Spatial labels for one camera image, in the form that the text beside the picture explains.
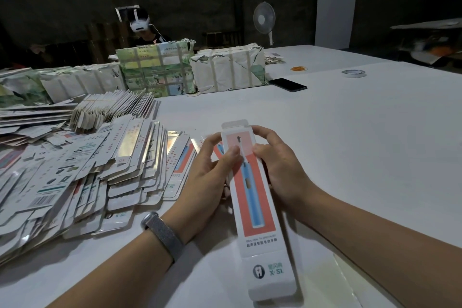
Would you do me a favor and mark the person's right hand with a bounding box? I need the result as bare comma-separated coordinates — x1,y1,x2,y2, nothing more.
250,125,323,213

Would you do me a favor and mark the green printed wrapped bundle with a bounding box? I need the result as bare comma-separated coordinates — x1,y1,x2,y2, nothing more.
115,38,197,99

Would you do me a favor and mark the small white paper stack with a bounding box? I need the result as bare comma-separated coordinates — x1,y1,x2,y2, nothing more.
264,51,287,64

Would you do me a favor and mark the fanned stack of white cartons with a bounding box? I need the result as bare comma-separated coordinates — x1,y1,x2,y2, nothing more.
69,90,160,132

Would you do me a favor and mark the grey band wristwatch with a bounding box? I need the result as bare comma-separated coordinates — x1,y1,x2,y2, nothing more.
141,211,185,262

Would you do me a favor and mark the black smartphone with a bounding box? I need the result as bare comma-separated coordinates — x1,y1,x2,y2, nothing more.
269,77,308,93

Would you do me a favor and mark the person's left forearm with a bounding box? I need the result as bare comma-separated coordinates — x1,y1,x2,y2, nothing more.
49,232,174,308

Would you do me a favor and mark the toothbrush carton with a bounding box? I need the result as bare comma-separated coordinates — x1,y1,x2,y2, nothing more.
221,119,299,302

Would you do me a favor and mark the person's left hand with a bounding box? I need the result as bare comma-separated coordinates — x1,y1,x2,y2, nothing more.
162,131,245,244

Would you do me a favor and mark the dark wooden chair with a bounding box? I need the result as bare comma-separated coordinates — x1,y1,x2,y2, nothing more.
204,28,243,47

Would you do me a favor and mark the pile of cartons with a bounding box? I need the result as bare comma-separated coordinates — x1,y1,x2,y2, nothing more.
0,93,226,267

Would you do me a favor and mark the white standing fan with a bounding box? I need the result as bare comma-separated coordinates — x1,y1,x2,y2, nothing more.
253,1,277,47

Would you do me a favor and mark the person's right forearm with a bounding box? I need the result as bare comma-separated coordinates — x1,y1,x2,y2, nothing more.
299,183,462,308

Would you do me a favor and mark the row of white wrapped bundles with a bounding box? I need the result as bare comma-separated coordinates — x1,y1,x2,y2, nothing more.
0,62,128,109

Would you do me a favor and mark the white board panel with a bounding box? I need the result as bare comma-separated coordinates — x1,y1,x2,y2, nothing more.
315,0,361,50

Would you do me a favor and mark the cluttered side table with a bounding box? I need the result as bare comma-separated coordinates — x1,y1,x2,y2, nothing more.
391,18,462,73

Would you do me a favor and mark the white head-mounted camera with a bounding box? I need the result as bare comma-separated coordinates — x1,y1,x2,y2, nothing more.
115,6,152,33

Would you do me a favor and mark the white strapped wrapped bundle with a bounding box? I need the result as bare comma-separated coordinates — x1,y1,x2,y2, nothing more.
189,43,268,94

